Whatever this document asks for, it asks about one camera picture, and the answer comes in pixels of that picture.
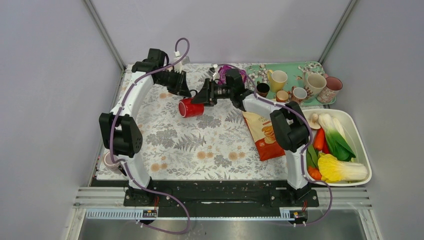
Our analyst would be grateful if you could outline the cassava chips bag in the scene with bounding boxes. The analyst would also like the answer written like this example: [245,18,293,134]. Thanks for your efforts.
[242,111,285,161]

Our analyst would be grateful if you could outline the white plastic bin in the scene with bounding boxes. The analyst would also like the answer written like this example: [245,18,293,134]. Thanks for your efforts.
[303,108,372,187]

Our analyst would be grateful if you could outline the teal and cream mug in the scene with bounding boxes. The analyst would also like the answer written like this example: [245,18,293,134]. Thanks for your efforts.
[302,72,327,100]

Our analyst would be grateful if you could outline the pale pink cup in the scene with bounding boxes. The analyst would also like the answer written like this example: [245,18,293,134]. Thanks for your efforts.
[102,151,121,175]

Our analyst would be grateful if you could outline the small orange mug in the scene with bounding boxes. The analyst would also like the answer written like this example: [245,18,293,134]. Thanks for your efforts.
[275,90,290,103]

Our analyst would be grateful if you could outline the toy napa cabbage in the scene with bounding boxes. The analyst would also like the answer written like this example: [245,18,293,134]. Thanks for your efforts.
[317,154,369,183]

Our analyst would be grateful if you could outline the toy mushroom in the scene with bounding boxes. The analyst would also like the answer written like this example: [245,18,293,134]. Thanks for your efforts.
[307,113,321,130]

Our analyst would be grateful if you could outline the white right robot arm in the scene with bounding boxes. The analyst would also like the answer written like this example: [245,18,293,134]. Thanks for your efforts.
[191,68,312,206]

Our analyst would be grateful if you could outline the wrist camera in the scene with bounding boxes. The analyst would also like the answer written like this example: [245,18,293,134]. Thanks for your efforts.
[170,51,190,73]
[207,64,221,80]

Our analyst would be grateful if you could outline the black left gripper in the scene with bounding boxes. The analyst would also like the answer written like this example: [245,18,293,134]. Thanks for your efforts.
[155,68,191,98]

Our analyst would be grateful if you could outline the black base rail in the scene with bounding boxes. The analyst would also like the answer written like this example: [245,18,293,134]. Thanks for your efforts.
[90,178,321,220]

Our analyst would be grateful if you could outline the brown butterfly mug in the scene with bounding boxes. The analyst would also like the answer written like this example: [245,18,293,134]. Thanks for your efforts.
[256,82,270,98]

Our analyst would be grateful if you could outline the red mug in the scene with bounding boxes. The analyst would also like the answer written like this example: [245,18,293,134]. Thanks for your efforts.
[178,98,205,118]

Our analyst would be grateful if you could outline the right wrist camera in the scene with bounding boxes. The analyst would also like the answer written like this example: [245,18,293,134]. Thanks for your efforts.
[207,64,221,80]

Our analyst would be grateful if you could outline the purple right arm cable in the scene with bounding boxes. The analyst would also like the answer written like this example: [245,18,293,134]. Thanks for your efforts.
[216,63,334,227]

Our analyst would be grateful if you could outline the green bird-patterned tray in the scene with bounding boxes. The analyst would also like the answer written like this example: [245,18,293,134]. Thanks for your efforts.
[244,61,326,91]

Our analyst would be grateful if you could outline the toy bok choy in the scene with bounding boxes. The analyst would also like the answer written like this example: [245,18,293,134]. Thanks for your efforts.
[318,113,356,162]

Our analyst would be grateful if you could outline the small white-lined floral cup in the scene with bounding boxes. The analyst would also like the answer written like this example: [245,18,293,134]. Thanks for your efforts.
[290,86,308,104]

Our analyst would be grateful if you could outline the toy carrot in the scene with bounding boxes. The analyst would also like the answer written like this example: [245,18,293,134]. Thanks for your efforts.
[313,128,327,151]
[307,166,322,181]

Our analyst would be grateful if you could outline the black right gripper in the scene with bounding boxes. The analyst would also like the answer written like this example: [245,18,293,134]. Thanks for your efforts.
[191,78,234,108]

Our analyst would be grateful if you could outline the pink floral mug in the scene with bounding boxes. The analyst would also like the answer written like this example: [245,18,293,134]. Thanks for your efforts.
[316,76,343,104]

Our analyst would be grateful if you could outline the floral tablecloth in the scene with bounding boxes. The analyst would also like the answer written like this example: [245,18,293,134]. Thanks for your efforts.
[136,85,287,180]

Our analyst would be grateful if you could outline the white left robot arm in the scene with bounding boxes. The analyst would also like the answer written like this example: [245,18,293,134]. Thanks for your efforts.
[99,48,191,206]

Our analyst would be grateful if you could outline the yellow mug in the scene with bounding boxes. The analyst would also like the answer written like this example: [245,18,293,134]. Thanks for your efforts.
[267,69,288,93]

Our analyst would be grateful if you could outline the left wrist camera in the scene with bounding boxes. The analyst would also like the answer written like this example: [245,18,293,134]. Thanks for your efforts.
[170,51,190,73]

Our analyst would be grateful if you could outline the purple snack bag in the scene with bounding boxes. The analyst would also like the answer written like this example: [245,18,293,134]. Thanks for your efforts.
[217,65,247,85]

